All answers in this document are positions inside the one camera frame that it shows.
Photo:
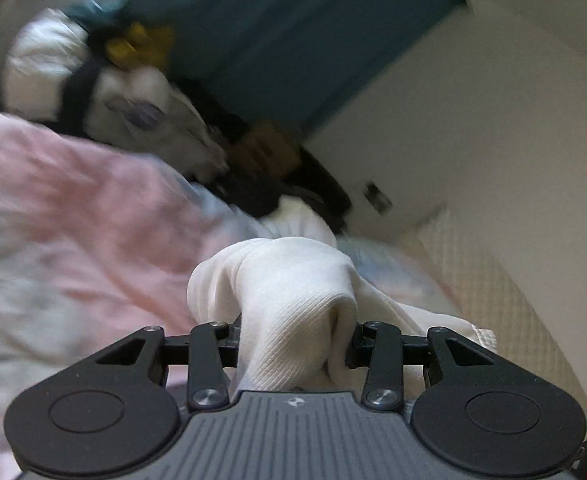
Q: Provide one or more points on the teal cloth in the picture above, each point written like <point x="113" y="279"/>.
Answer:
<point x="96" y="10"/>

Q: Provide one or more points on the white puffy quilt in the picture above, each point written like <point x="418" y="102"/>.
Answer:
<point x="38" y="65"/>

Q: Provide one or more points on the white knit garment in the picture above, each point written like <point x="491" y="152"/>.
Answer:
<point x="283" y="300"/>

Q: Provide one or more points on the small white cloth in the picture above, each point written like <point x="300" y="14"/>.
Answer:
<point x="303" y="220"/>

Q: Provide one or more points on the cream quilted headboard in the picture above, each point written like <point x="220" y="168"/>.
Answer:
<point x="498" y="300"/>

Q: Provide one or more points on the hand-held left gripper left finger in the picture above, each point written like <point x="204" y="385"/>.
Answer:
<point x="208" y="360"/>

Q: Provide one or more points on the white printed shirt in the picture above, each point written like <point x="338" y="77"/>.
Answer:
<point x="143" y="110"/>

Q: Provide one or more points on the teal curtain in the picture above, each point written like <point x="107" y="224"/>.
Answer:
<point x="298" y="35"/>

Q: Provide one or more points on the yellow cloth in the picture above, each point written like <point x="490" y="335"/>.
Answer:
<point x="141" y="45"/>

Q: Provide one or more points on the pink floral bedsheet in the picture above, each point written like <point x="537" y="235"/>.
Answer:
<point x="73" y="220"/>

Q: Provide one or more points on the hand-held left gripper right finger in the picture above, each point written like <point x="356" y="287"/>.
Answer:
<point x="384" y="360"/>

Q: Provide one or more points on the brown box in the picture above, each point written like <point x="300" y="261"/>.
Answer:
<point x="263" y="150"/>

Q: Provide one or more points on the wall outlet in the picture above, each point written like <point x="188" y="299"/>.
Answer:
<point x="377" y="199"/>

